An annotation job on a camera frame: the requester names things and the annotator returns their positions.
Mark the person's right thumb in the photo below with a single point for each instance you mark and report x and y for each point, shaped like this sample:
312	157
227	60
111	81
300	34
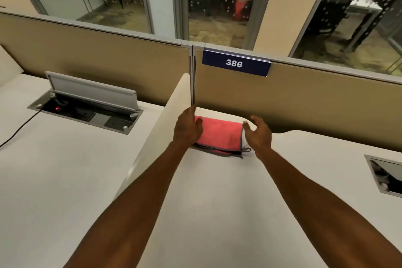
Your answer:
246	127

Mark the red folded cloth grey edge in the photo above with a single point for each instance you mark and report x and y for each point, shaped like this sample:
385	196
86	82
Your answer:
221	134

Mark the person's left hand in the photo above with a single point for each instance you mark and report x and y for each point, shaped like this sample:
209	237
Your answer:
185	129

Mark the person's left forearm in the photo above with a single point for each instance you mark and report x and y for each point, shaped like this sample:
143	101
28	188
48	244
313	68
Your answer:
135	208

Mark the white desk side divider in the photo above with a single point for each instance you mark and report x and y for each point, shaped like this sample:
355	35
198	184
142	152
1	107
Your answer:
163	126

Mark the glass door grey frame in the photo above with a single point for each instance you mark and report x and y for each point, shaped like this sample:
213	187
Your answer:
219	4

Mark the beige partition panel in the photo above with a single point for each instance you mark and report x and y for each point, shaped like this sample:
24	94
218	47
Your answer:
314	101
94	63

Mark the blue number sign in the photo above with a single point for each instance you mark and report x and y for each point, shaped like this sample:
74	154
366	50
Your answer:
235	63

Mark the white table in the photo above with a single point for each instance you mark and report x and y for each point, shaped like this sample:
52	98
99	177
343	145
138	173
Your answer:
366	4

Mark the person's right forearm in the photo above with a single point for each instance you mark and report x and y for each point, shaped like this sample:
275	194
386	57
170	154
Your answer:
317	208

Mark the black office chair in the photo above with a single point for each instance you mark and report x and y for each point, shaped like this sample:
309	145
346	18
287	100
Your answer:
329	21

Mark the person's right hand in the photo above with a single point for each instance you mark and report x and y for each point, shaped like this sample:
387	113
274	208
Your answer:
260	139

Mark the red bag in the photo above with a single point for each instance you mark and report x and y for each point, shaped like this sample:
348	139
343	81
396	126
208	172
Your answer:
243	5

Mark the person's left thumb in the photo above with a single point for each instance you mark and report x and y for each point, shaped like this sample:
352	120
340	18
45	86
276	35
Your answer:
199	125

